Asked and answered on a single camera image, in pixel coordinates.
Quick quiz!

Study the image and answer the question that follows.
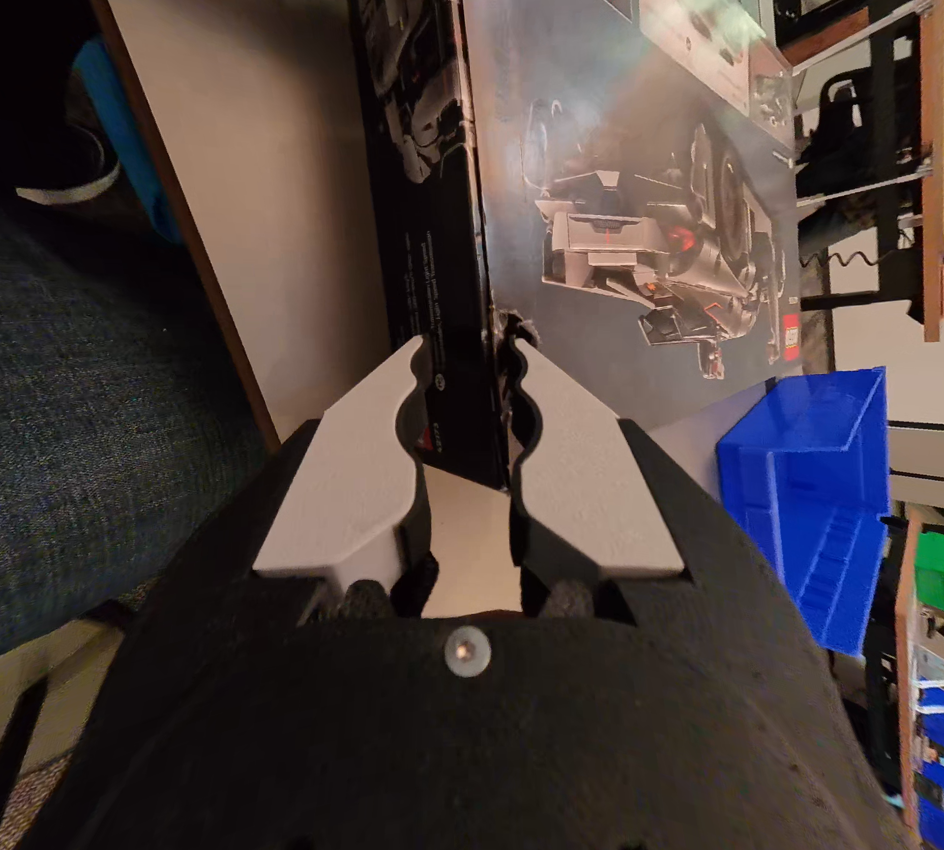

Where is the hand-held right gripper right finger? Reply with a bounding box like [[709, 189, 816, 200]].
[[500, 335, 687, 618]]

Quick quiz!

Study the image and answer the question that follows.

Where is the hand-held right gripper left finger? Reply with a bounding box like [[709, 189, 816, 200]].
[[253, 335, 438, 618]]

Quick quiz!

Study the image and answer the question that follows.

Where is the dark lego set box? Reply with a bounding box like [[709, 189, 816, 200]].
[[335, 0, 802, 491]]

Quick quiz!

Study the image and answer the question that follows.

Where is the blue plastic storage bin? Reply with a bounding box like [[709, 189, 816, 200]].
[[715, 366, 893, 659]]

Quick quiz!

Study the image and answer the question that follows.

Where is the green plastic bin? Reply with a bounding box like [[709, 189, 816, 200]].
[[913, 531, 944, 602]]

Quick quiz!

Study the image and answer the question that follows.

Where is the wooden shelf unit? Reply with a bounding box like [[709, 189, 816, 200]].
[[894, 509, 944, 847]]

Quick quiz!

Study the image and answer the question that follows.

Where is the black shoe with white sole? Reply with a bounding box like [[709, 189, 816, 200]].
[[15, 68, 122, 205]]

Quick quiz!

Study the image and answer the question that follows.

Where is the black office chair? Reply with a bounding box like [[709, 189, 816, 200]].
[[796, 71, 926, 205]]

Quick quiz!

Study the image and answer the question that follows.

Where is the blue plastic container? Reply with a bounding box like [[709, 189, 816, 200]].
[[72, 37, 183, 244]]

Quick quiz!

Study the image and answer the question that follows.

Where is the black coiled cable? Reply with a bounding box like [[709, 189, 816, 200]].
[[800, 246, 899, 270]]

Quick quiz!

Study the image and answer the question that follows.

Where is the wooden table with black frame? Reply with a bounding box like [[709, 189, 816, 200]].
[[767, 0, 944, 343]]

